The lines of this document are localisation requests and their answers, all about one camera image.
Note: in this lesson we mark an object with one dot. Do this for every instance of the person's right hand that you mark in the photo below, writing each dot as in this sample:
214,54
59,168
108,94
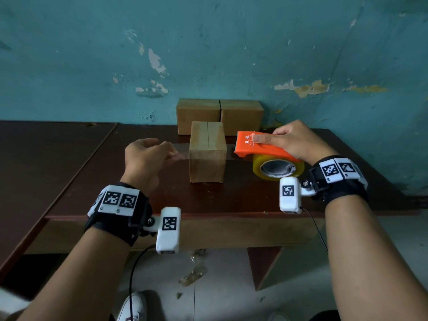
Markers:
301,143

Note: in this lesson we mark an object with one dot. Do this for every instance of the person's left hand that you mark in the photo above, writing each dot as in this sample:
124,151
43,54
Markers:
143,163

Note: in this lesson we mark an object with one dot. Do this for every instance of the yellowish clear tape roll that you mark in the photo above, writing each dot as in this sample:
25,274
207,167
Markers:
257,170

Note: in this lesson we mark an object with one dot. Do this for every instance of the orange tape dispenser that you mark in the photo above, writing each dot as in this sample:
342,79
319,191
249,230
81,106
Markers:
247,148

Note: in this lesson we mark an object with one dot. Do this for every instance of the cardboard box with dark edge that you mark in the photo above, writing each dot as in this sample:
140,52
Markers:
207,167

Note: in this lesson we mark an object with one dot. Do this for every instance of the small brown cardboard box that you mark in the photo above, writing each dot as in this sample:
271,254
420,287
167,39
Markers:
242,116

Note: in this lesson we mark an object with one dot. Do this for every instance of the large brown cardboard box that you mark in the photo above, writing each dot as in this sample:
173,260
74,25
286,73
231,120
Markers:
197,116

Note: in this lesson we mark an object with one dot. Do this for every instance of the person's right forearm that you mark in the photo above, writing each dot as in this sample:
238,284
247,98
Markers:
367,264

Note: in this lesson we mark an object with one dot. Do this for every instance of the dark brown wooden table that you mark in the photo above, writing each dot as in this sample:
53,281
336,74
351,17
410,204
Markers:
234,197

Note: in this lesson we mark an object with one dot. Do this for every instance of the dark brown wooden desk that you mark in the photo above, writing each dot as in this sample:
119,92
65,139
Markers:
40,170

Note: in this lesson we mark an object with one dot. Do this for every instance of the crumpled clear plastic scrap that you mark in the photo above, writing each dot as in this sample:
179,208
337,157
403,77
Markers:
194,275

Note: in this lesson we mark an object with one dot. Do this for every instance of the white left shoe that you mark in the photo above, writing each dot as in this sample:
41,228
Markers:
133,307

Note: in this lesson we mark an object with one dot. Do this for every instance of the black trousers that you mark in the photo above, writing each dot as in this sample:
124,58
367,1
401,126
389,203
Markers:
324,316

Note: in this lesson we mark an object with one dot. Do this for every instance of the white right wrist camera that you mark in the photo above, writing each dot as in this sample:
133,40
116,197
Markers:
289,202

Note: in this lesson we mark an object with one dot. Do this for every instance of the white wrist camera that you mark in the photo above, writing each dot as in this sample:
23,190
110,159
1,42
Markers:
169,237
289,202

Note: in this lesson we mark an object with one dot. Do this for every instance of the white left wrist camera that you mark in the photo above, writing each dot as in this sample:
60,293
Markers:
169,237

